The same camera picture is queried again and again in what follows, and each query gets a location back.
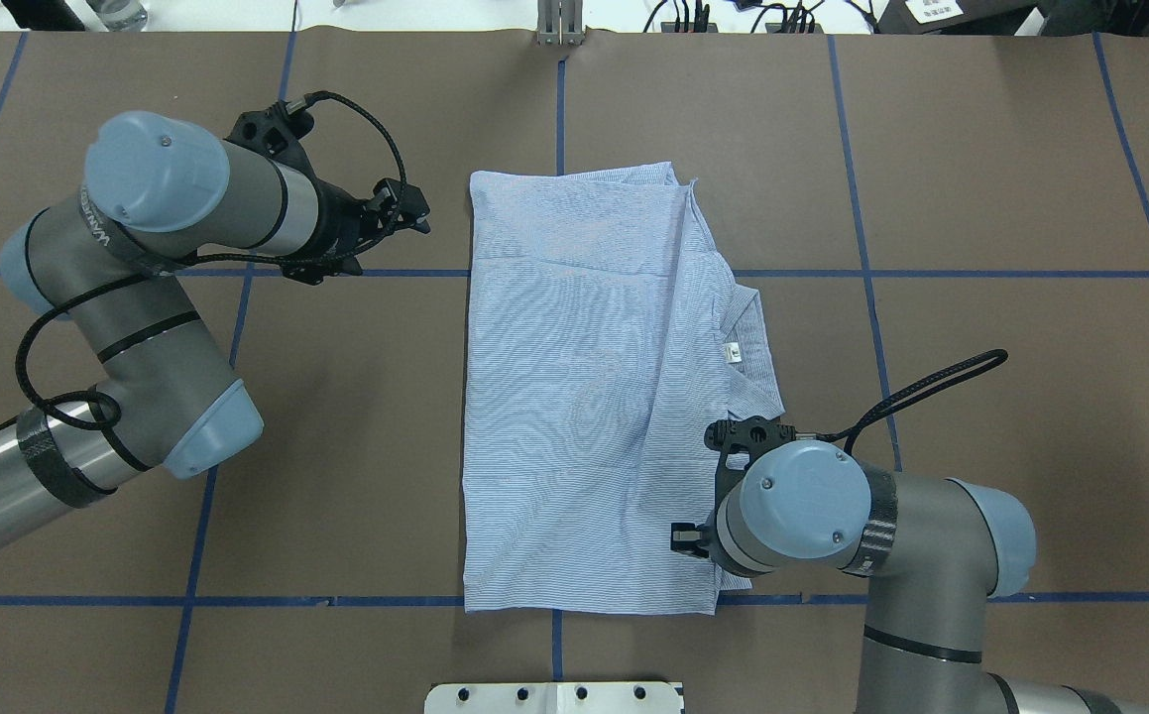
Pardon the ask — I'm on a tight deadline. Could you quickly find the grey metal bracket post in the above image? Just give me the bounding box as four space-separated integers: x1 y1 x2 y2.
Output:
535 0 586 47

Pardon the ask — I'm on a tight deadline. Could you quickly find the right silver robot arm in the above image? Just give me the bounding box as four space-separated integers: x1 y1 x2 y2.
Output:
672 416 1148 713

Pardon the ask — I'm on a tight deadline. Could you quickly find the black cable bundle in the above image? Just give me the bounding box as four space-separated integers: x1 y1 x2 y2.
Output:
643 0 882 34

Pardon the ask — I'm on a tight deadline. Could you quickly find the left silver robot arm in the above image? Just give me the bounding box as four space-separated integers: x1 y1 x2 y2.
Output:
0 90 430 548

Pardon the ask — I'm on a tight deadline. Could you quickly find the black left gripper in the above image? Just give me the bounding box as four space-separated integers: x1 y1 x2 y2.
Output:
229 99 432 286

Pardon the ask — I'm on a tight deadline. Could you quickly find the black box with label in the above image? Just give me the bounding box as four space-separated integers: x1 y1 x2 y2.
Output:
874 1 1047 37

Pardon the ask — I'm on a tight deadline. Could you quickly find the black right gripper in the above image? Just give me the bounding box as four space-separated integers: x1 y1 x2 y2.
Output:
672 416 799 556

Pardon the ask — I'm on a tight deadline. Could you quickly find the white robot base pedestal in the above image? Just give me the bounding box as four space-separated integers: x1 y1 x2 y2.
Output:
423 680 686 713

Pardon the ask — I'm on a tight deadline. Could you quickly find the blue striped button shirt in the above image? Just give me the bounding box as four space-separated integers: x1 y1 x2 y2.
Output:
462 162 784 616

